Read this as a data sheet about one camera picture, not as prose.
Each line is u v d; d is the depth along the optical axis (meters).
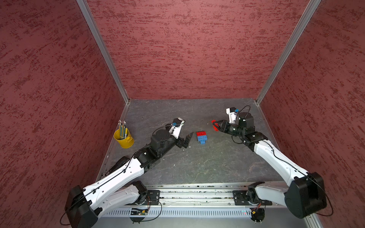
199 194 0.77
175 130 0.60
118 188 0.46
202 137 0.95
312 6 0.71
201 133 0.96
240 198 0.74
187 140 0.63
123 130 0.86
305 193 0.40
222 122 0.74
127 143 0.88
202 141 0.95
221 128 0.73
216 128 0.77
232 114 0.74
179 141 0.63
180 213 0.77
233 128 0.69
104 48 0.87
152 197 0.75
